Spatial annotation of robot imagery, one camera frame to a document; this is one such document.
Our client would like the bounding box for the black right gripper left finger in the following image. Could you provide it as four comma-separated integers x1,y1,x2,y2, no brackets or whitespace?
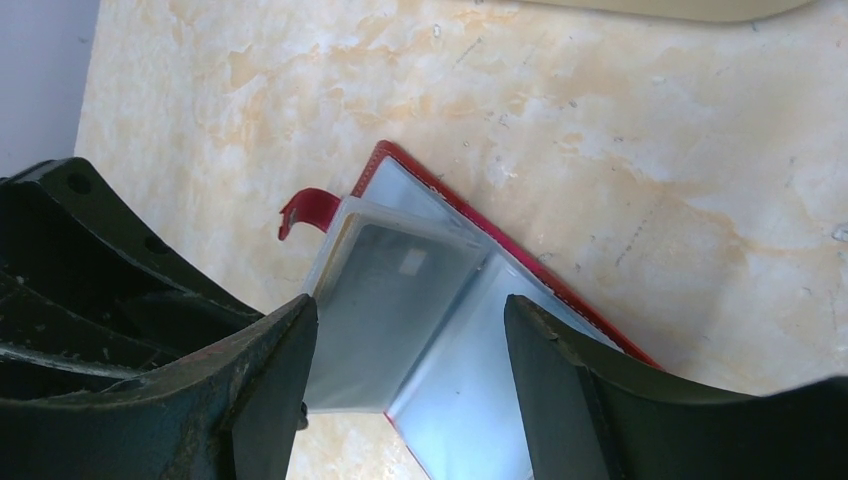
1,294,318,479

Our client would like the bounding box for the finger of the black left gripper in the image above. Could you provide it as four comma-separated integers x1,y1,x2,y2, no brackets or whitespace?
1,271,193,401
1,157,262,332

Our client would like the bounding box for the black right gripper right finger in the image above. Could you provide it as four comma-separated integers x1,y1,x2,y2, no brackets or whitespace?
504,295,847,479

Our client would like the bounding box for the grey credit card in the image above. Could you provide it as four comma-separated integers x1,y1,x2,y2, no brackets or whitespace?
304,220,485,412

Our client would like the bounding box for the red leather card holder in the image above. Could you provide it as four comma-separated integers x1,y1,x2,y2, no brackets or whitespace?
279,140,644,479

